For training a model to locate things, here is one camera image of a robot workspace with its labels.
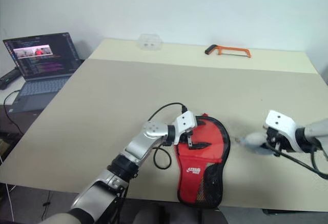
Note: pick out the dark rounded shape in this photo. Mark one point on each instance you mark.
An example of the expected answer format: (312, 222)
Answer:
(212, 216)

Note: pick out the dark brown side desk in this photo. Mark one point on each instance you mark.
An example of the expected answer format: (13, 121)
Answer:
(25, 121)

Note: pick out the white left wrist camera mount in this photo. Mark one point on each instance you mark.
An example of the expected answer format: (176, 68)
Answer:
(185, 122)

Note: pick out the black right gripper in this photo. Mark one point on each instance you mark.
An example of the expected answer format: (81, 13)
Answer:
(276, 139)

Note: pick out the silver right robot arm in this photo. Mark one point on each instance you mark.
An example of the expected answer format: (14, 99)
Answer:
(315, 130)

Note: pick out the black device with green light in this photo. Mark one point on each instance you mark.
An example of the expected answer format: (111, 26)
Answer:
(9, 79)

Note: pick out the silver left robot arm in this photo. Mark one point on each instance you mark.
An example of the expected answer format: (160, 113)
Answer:
(143, 147)

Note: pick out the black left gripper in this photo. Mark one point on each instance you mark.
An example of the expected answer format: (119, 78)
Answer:
(189, 138)

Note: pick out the grey beige table mat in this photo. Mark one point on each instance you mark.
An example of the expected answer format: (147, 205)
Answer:
(153, 85)

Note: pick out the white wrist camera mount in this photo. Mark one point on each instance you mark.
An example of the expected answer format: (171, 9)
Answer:
(185, 122)
(279, 121)

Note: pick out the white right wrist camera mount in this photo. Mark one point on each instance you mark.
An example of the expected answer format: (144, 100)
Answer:
(279, 121)

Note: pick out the red and black paddle case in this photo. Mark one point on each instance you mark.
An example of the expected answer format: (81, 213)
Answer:
(194, 157)

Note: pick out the orange hacksaw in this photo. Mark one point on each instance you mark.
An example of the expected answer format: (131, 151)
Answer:
(230, 49)

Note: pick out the open grey laptop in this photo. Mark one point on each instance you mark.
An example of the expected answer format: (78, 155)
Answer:
(43, 85)

